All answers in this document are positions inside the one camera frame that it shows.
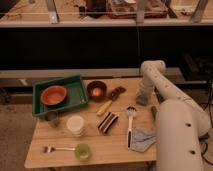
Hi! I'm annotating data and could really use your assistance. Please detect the blue grey cloth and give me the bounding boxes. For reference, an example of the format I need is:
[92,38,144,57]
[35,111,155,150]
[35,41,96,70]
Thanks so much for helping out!
[130,128,156,153]

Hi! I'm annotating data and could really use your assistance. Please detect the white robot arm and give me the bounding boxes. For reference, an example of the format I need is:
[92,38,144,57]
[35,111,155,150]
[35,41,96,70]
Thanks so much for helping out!
[136,60,211,171]

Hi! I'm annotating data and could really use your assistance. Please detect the green plastic cup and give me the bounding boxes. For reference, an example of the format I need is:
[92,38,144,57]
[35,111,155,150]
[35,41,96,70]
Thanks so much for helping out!
[75,143,91,161]

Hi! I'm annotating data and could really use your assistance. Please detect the brown chocolate pieces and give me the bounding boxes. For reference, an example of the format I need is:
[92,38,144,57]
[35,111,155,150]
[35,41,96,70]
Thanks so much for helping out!
[108,86,126,101]

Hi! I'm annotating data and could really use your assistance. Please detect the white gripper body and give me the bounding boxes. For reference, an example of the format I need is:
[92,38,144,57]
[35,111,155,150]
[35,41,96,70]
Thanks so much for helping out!
[137,79,154,103]

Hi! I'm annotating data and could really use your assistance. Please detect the white plastic cup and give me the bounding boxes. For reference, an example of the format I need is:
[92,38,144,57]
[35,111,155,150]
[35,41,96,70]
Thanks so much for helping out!
[66,115,84,137]

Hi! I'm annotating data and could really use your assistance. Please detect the black cable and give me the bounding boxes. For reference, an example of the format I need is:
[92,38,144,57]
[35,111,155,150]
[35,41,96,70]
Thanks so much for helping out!
[199,83,213,166]

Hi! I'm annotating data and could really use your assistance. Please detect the metal cup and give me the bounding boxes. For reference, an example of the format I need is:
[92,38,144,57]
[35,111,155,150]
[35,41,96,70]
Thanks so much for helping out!
[45,111,60,128]

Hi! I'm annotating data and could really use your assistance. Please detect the metal fork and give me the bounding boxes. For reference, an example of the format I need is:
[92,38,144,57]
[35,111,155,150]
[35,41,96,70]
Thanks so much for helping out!
[44,146,75,153]

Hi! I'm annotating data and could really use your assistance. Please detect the white dish brush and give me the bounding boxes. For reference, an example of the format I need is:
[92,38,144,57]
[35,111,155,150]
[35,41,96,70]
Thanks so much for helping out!
[127,106,137,147]

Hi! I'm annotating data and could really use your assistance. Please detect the orange bowl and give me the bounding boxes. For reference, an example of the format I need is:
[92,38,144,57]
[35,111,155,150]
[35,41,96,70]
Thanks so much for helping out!
[40,85,67,106]

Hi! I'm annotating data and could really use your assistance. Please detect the brown striped block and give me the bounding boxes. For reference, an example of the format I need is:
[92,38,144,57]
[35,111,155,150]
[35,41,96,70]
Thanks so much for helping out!
[98,112,119,134]

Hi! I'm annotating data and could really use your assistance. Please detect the dark brown bowl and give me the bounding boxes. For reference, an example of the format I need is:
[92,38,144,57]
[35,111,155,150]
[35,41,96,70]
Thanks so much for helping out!
[87,81,107,101]

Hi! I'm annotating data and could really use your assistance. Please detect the green plastic tray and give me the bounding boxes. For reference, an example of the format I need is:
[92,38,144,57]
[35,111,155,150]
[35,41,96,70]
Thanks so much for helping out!
[32,75,89,118]

